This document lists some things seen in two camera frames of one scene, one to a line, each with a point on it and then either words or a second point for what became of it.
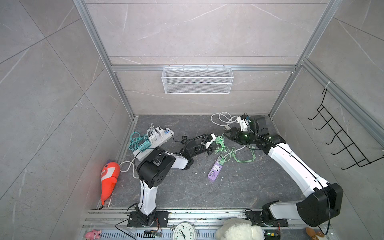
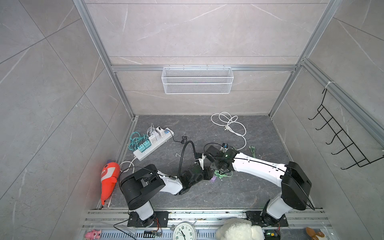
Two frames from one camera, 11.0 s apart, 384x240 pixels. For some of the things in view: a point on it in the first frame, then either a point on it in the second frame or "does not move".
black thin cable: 184,139 does not move
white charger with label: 156,135 does not move
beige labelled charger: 153,139 does not move
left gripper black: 212,149 → 209,171
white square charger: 160,131 does not move
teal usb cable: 135,139 does not move
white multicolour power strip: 141,155 does not move
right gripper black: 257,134 → 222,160
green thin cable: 221,147 → 230,174
